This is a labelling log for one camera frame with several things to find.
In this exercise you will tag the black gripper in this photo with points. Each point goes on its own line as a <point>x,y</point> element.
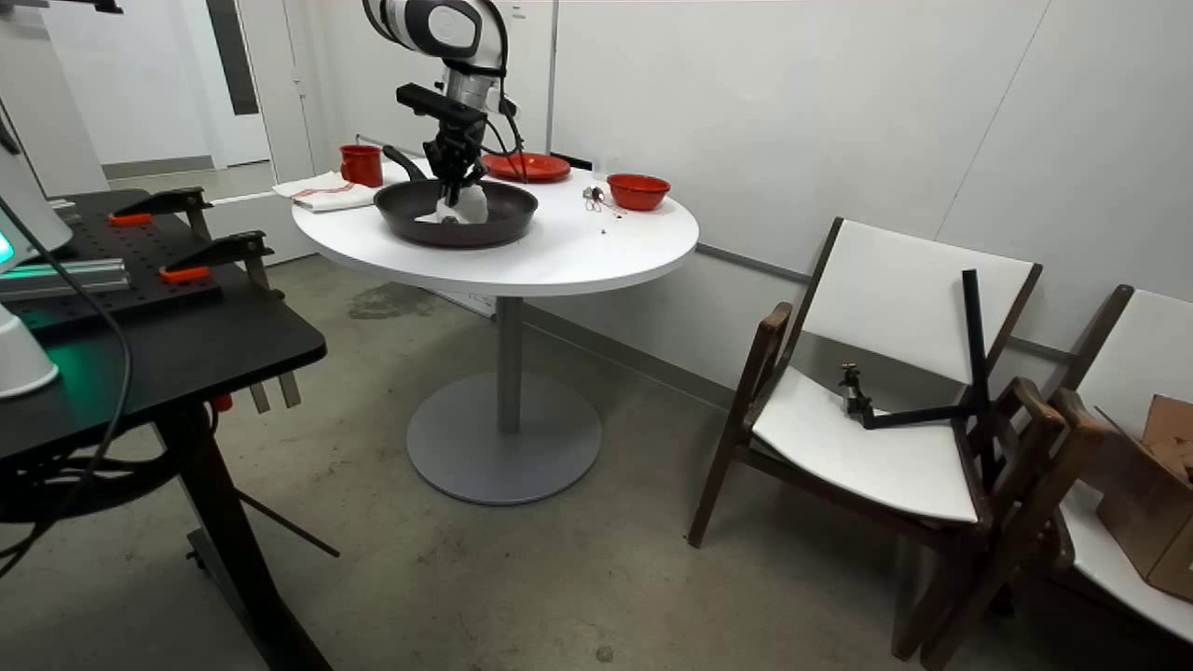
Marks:
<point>455,143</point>

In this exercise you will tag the white towel with red stripes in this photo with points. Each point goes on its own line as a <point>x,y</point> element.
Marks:
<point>451,204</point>

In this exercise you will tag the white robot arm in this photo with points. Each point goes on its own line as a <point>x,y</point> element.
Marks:
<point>470,44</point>

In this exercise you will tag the black frying pan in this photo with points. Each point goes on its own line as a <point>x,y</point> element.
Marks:
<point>410,210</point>

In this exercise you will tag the red plate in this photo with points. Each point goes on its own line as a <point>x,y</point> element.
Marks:
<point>527,165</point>

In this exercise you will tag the red cup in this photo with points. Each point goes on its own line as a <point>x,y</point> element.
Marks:
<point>359,160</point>

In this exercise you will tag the red bowl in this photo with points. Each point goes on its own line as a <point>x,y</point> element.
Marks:
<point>639,190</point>

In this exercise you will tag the orange black clamp right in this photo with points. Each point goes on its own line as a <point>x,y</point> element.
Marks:
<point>246,246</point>

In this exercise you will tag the orange black clamp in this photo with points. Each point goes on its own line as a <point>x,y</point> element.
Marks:
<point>186,199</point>
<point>246,246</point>

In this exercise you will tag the orange black clamp left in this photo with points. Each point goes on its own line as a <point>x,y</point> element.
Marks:
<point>186,199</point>

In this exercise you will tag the black desk with pegboard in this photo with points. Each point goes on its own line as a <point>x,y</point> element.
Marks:
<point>131,413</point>

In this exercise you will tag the wooden chair white cushion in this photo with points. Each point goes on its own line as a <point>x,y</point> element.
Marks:
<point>874,393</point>

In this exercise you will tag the black metal stand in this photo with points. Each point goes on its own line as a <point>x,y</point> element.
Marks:
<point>937,398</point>

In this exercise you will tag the cardboard box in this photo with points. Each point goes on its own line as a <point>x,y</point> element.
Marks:
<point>1151,498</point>

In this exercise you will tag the round white pedestal table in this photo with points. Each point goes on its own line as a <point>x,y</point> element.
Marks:
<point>511,436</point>

